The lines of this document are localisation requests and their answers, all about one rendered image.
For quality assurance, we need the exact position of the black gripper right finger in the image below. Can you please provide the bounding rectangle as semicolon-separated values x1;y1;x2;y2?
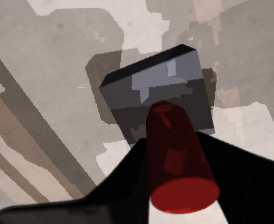
195;131;274;224

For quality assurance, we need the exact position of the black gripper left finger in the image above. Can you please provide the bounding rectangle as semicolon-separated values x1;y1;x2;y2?
0;138;150;224

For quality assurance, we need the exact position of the dark red translucent marker cap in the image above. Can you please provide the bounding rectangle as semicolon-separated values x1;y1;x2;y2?
146;104;220;214

